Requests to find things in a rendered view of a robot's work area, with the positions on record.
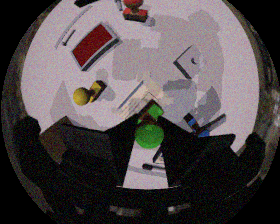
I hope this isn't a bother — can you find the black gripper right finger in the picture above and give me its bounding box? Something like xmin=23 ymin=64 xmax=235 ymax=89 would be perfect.
xmin=157 ymin=114 xmax=236 ymax=188

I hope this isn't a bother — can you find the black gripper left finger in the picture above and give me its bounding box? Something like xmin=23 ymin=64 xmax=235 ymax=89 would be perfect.
xmin=57 ymin=114 xmax=139 ymax=187

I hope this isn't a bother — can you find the black stamp pad tin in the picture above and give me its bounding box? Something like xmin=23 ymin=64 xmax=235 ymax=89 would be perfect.
xmin=152 ymin=146 xmax=164 ymax=164

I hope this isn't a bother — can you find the dark red ink pad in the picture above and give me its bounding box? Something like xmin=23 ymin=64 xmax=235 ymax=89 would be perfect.
xmin=70 ymin=21 xmax=120 ymax=72

